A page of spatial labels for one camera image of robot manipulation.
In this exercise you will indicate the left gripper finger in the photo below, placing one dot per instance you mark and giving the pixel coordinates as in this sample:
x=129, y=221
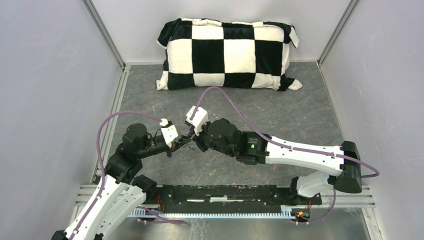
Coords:
x=178, y=144
x=182, y=140

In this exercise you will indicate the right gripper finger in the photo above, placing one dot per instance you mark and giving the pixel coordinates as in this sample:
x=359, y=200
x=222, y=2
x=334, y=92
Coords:
x=191, y=133
x=200, y=143

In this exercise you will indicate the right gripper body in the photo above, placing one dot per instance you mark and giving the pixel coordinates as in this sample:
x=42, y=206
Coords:
x=203, y=135

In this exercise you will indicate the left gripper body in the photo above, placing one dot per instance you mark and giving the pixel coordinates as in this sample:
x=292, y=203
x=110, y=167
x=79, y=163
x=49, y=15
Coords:
x=169, y=151

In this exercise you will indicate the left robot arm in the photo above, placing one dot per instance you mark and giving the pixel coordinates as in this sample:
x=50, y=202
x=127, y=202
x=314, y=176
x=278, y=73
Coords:
x=120, y=190

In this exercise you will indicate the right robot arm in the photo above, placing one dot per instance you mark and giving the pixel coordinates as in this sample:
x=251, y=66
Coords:
x=333, y=166

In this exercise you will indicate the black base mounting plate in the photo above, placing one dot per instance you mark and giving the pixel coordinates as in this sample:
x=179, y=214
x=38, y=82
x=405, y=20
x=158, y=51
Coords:
x=226, y=199

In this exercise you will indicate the black and white checkered pillow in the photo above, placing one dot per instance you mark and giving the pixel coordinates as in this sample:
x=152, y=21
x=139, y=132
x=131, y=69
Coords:
x=206, y=52

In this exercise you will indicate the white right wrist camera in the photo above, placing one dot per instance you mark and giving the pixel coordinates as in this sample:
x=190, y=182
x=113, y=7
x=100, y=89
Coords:
x=196, y=118

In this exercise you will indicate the white slotted cable duct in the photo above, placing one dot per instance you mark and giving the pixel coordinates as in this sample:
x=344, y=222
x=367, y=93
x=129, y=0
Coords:
x=284, y=213

